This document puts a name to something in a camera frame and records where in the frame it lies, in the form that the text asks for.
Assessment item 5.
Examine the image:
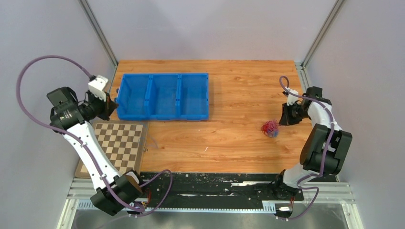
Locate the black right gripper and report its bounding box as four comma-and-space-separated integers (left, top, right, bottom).
278, 101, 309, 126

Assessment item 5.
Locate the red cable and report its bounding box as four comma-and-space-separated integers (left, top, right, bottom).
260, 120, 281, 138

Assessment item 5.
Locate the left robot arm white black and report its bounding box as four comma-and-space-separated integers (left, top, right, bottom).
47, 87, 146, 216

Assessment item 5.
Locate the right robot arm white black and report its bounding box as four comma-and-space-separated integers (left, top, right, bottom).
272, 86, 352, 199

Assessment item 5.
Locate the blue three-compartment plastic bin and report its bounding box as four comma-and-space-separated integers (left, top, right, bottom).
115, 73, 210, 121

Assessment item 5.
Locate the wooden chessboard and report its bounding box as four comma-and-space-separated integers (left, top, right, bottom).
93, 120, 149, 174

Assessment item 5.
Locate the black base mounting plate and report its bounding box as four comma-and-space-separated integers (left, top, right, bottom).
142, 172, 301, 209

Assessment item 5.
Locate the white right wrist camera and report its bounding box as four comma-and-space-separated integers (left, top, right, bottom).
286, 88, 299, 106

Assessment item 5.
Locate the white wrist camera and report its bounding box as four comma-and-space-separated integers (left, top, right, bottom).
88, 75, 109, 102
286, 88, 299, 106

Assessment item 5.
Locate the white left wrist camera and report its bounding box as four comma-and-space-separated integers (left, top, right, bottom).
88, 75, 109, 102

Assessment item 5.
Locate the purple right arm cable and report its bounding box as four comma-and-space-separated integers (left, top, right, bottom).
279, 75, 336, 221

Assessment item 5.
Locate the left aluminium corner post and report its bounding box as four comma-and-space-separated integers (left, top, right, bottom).
78, 0, 118, 68

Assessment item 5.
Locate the aluminium corner post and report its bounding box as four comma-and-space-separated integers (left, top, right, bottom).
301, 0, 346, 69
78, 0, 118, 68

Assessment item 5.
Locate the aluminium frame rail front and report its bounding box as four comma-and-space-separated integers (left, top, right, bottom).
68, 178, 356, 204

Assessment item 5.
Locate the white slotted cable duct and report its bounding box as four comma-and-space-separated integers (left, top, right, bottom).
76, 199, 277, 214

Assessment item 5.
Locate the right aluminium corner post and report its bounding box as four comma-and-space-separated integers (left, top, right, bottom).
301, 0, 346, 69

